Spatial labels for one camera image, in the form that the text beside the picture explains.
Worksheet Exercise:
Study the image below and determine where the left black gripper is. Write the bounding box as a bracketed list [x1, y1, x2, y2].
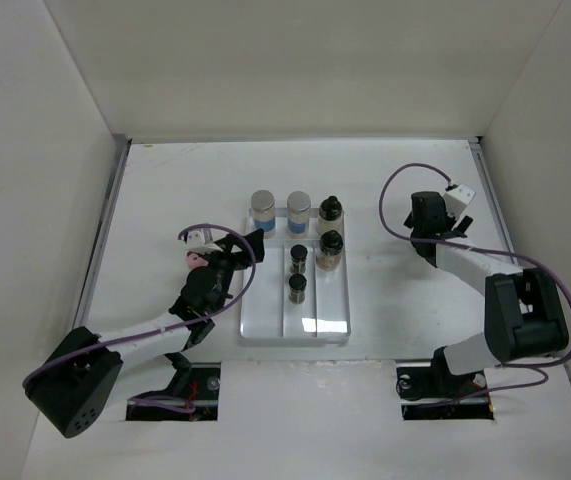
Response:
[200, 229, 262, 314]

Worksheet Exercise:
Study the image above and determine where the silver-lid blue-label shaker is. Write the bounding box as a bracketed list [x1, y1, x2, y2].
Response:
[250, 190, 276, 239]
[287, 191, 311, 238]

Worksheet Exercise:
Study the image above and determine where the pink-lid spice jar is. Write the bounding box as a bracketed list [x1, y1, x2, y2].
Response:
[185, 252, 208, 269]

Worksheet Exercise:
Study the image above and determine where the small black-lid spice bottle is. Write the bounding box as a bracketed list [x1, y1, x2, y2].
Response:
[290, 244, 308, 274]

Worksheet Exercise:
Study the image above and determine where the black-lid tan spice jar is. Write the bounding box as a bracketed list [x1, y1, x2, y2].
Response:
[316, 230, 344, 271]

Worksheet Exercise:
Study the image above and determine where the black-lid white spice jar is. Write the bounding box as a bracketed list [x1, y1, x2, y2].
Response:
[317, 195, 344, 236]

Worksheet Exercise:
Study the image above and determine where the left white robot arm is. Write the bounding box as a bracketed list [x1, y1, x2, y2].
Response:
[22, 224, 265, 438]

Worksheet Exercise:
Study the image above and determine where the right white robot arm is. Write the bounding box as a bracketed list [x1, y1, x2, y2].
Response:
[404, 191, 569, 396]

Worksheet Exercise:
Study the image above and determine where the clear plastic organizer tray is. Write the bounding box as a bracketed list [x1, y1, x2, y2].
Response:
[239, 207, 351, 347]

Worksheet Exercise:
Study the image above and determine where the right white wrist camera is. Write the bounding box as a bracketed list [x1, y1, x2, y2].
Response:
[443, 184, 476, 218]

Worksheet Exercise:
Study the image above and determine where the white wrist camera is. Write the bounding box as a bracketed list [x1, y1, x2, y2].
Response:
[178, 228, 215, 254]
[443, 184, 476, 218]

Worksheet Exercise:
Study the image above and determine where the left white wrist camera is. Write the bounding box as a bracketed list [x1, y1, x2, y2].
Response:
[178, 228, 215, 254]

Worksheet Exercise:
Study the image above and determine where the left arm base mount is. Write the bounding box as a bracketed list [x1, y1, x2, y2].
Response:
[125, 353, 222, 422]

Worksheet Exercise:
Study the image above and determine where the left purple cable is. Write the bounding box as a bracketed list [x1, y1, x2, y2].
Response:
[22, 225, 257, 394]

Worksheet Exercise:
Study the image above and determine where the purple cable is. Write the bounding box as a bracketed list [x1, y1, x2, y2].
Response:
[378, 163, 571, 401]
[22, 225, 257, 394]

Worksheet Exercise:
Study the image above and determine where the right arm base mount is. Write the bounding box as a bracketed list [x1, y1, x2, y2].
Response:
[396, 348, 494, 421]

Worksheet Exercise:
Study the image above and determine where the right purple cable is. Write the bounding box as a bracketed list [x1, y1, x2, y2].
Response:
[378, 163, 571, 401]

